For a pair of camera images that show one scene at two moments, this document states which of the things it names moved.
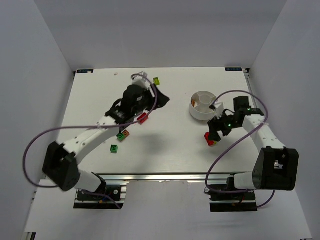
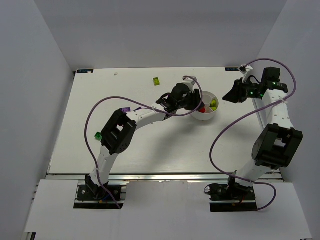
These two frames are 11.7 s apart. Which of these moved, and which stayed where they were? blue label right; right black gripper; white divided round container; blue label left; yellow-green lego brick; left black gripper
Moved: right black gripper; left black gripper
Stayed: blue label left; white divided round container; yellow-green lego brick; blue label right
